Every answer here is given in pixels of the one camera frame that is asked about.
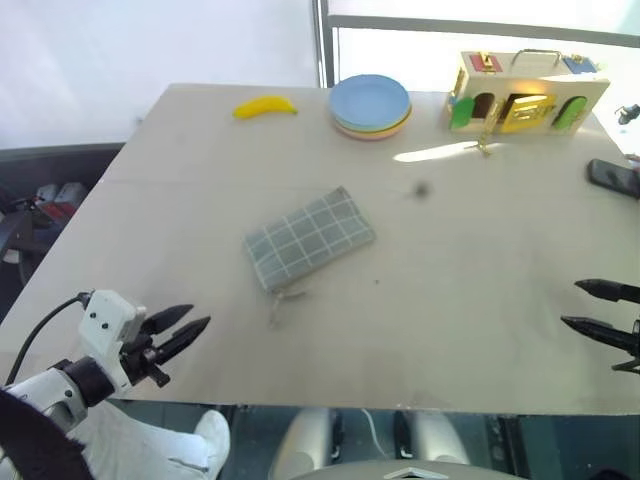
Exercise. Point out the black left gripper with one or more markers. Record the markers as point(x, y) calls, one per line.
point(142, 356)

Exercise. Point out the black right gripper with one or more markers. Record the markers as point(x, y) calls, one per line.
point(636, 350)

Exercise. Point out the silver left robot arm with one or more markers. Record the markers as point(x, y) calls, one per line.
point(46, 395)

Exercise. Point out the grey checked pouch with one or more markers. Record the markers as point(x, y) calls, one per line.
point(310, 235)

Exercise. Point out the black smartphone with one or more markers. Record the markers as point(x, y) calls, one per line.
point(612, 177)

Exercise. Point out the silver left robot leg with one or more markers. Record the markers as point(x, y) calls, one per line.
point(300, 440)

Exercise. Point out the silver robot leg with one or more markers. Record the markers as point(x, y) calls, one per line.
point(300, 440)
point(440, 435)

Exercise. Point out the red white small box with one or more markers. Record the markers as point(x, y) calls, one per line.
point(70, 192)
point(46, 192)

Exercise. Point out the black fuzzy rounded shape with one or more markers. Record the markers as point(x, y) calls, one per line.
point(30, 445)

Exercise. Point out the small black object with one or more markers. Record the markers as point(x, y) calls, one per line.
point(629, 113)

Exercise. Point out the silver right robot leg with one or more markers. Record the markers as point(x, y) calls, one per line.
point(440, 435)

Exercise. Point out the wooden lock box house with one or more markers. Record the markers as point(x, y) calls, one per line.
point(530, 87)

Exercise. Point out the yellow toy banana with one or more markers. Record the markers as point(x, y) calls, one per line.
point(264, 107)

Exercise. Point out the pink plastic plate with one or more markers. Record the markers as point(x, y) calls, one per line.
point(371, 137)

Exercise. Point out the yellow plastic plate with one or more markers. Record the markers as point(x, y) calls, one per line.
point(403, 123)

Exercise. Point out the blue plastic plate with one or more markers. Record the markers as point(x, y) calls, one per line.
point(370, 97)

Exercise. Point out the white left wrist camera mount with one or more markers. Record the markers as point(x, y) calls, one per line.
point(107, 315)

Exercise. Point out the grey metal window frame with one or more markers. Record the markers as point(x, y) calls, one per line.
point(324, 45)

